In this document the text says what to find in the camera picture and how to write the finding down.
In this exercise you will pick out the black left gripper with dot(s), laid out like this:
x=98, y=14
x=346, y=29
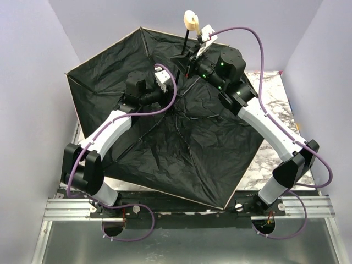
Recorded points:
x=167, y=96

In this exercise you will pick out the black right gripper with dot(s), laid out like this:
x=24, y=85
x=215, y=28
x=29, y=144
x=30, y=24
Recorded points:
x=191, y=64

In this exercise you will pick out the beige folding umbrella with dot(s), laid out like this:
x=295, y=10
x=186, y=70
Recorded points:
x=197, y=150

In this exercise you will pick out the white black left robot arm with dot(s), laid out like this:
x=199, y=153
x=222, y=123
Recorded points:
x=82, y=167

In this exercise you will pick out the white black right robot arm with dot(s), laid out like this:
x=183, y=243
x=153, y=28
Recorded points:
x=238, y=96

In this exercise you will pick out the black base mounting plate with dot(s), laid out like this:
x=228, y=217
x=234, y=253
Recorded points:
x=151, y=208

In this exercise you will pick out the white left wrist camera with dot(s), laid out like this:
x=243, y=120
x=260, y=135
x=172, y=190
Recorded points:
x=162, y=78

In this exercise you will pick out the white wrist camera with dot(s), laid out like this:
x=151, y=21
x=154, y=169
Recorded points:
x=162, y=78
x=207, y=41

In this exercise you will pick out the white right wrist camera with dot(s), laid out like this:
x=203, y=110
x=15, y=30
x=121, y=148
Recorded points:
x=207, y=41

